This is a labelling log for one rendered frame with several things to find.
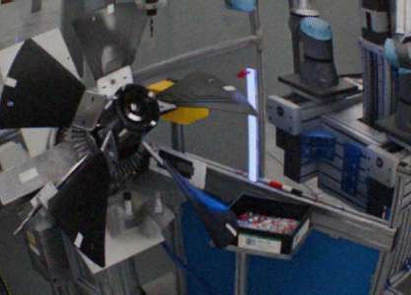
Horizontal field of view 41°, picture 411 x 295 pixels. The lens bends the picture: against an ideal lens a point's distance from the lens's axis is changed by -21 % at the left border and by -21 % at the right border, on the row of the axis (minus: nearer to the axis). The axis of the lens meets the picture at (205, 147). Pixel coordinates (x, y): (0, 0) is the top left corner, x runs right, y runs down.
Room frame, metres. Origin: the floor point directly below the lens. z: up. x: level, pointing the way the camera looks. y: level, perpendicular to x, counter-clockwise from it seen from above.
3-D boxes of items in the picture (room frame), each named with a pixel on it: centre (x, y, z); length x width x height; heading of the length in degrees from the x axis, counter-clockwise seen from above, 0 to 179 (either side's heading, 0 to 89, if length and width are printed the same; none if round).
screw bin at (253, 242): (1.44, -0.15, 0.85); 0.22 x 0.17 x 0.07; 62
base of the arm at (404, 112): (1.63, -0.67, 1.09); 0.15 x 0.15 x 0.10
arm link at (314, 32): (2.05, -0.40, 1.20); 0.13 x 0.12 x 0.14; 7
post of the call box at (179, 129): (1.88, 0.08, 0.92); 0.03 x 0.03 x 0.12; 47
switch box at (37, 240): (1.48, 0.51, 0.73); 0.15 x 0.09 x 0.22; 47
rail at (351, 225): (1.61, -0.21, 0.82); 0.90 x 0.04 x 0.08; 47
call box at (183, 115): (1.88, 0.08, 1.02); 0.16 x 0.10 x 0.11; 47
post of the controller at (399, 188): (1.31, -0.52, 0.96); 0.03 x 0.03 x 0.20; 47
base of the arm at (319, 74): (2.04, -0.40, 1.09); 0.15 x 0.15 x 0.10
